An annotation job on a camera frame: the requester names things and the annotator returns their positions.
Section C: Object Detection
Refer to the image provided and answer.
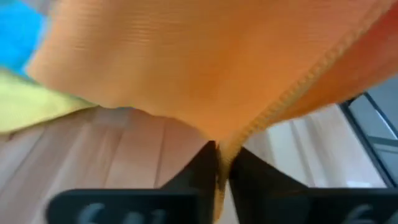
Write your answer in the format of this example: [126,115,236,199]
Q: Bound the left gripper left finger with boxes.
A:
[46,140,218,224]

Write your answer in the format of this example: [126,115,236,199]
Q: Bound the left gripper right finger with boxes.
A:
[229,146,398,224]

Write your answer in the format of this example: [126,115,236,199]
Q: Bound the yellow microfiber towel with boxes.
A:
[0,67,100,134]

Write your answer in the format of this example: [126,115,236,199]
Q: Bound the orange microfiber towel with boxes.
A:
[26,0,398,218]

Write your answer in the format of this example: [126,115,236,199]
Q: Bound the blue microfiber towel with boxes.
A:
[0,0,47,78]

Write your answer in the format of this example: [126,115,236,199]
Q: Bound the black aluminium table frame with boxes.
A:
[338,91,398,189]

